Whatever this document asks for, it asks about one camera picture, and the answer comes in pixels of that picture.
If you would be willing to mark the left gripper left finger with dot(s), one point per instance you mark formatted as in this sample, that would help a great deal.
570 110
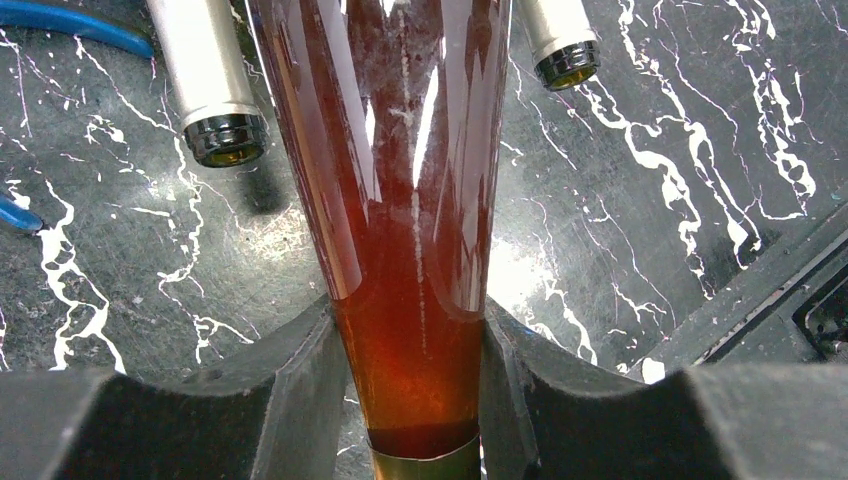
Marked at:
271 411

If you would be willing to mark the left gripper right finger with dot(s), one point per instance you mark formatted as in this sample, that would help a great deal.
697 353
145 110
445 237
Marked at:
547 414

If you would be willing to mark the dark bottle gold cap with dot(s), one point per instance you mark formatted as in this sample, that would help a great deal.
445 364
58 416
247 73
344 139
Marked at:
391 115

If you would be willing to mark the dark bottle silver cap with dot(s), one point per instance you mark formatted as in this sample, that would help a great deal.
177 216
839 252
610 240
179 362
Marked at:
220 121

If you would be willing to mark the dark bottle grey cap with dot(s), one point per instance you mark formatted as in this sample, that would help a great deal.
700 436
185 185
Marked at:
564 47

